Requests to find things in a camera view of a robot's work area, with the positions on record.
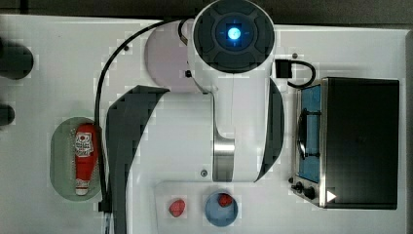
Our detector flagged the large black pot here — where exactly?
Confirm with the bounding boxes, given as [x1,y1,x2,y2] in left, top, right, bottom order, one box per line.
[0,38,34,80]

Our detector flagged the blue bowl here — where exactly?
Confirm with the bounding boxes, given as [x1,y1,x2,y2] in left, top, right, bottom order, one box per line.
[205,190,239,227]

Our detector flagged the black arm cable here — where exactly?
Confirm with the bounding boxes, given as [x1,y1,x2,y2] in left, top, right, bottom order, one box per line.
[93,19,183,214]

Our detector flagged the grey round plate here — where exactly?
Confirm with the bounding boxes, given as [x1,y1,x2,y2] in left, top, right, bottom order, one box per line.
[144,20,199,93]

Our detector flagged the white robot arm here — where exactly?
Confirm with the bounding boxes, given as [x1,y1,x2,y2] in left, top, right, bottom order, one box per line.
[105,0,284,234]

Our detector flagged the silver toaster oven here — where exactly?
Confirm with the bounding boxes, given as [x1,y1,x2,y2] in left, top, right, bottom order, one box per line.
[289,77,399,210]

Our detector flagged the small black pot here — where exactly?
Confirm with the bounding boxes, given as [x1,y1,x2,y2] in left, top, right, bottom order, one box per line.
[0,103,16,126]

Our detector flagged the red ketchup bottle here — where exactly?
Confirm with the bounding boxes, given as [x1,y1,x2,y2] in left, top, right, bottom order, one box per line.
[74,123,97,196]

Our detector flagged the red strawberry in bowl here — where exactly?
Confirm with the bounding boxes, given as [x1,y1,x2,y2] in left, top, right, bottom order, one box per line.
[218,193,233,208]

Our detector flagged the red strawberry on table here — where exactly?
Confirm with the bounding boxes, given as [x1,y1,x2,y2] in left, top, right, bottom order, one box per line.
[169,199,186,217]

